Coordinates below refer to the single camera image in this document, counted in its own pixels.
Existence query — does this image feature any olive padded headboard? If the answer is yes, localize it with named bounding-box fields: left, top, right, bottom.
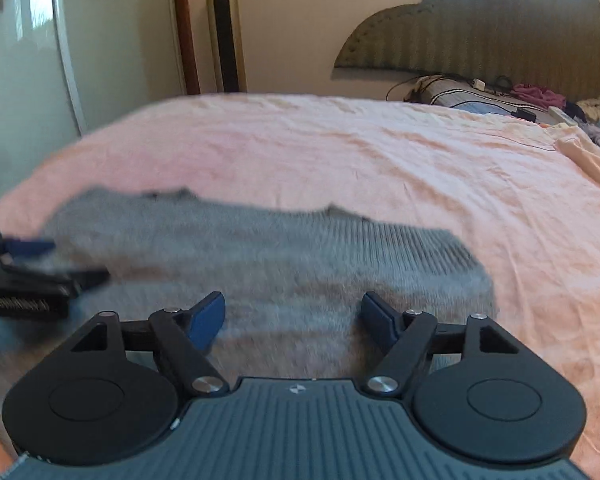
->
left=332, top=0, right=600, bottom=102

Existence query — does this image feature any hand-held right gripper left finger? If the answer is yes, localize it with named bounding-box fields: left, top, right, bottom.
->
left=70, top=290, right=231, bottom=399

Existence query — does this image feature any pink bed sheet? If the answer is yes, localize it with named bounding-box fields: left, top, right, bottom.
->
left=0, top=92, right=600, bottom=476

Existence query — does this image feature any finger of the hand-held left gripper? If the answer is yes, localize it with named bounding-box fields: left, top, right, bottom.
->
left=0, top=232, right=56, bottom=264
left=0, top=266, right=111, bottom=293

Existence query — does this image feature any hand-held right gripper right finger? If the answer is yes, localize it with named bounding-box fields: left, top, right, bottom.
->
left=361, top=291, right=517, bottom=397

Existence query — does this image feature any brown wooden door frame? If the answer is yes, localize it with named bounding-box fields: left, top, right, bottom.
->
left=171, top=0, right=202, bottom=96

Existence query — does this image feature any gold tower air conditioner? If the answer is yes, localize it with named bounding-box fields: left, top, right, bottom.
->
left=204, top=0, right=248, bottom=94

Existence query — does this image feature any patterned pillow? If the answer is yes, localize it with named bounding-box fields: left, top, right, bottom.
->
left=405, top=76, right=562, bottom=124

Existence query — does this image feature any magenta garment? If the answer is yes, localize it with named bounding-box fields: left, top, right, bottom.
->
left=510, top=84, right=567, bottom=109

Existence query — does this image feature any grey sweater with navy sleeves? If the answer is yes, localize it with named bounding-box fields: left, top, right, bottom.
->
left=0, top=187, right=496, bottom=411

